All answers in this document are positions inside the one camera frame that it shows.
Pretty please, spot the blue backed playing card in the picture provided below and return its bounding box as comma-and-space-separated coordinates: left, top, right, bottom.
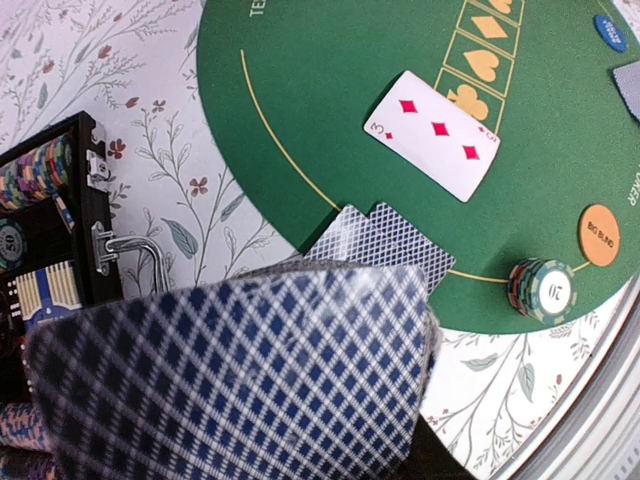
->
368, 202, 456, 296

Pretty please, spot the grey card stack holder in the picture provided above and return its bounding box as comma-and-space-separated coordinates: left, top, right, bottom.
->
27, 262, 438, 479

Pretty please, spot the three of diamonds card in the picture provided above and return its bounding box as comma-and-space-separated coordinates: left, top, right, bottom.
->
363, 70, 501, 203

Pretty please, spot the orange big blind button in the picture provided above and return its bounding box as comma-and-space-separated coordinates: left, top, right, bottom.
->
578, 204, 620, 267

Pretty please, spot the blue small blind button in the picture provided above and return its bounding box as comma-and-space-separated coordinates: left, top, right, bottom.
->
593, 15, 628, 53

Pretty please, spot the round green poker mat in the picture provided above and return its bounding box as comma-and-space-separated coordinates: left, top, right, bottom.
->
197, 1, 639, 334

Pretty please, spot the floral patterned tablecloth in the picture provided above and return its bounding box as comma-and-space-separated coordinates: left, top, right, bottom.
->
1, 1, 620, 479

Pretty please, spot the black poker chip case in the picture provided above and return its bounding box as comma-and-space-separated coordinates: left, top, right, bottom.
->
0, 110, 174, 480

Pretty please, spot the blue playing card deck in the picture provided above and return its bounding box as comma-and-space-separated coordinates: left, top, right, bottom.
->
15, 261, 82, 330

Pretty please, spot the poker chip row right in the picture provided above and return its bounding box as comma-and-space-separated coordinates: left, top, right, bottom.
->
1, 134, 73, 212

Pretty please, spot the poker chip row left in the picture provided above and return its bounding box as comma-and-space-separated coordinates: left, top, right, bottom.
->
1, 403, 60, 479

